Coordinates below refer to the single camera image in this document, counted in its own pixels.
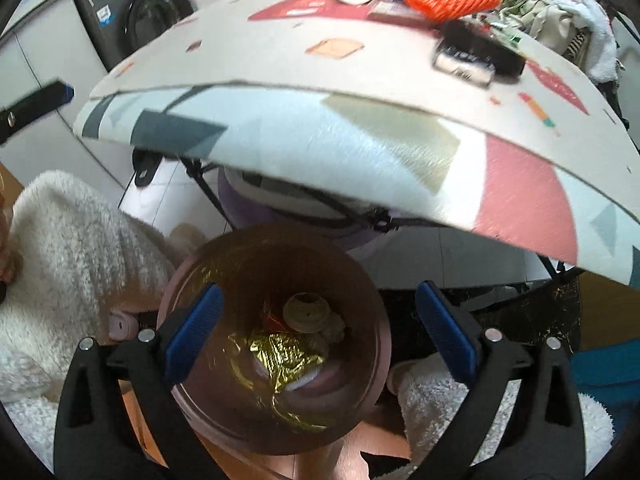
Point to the brown round trash bin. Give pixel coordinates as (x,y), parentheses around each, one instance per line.
(364,362)

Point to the gold foil wrapper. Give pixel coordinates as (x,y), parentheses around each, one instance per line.
(277,347)

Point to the white fleece robe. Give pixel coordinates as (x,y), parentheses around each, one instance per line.
(70,259)

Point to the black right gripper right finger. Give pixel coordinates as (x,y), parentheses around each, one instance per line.
(544,436)

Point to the pile of clothes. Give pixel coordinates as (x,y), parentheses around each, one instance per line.
(579,30)

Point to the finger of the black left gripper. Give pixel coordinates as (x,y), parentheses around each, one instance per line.
(31,108)

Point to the black slipper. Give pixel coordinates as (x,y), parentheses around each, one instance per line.
(145,165)

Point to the patterned table mat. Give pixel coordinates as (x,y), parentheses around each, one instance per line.
(314,93)

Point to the black metal table frame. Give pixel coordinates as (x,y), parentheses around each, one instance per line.
(378,219)

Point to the black round lid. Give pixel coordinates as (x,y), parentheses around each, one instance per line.
(476,44)

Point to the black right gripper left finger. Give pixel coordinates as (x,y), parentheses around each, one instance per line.
(94,438)

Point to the purple grey basin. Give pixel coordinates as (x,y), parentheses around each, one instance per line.
(249,199)

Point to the black snack packet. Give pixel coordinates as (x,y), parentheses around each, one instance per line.
(463,65)

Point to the black washing machine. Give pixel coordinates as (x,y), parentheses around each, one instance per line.
(117,28)

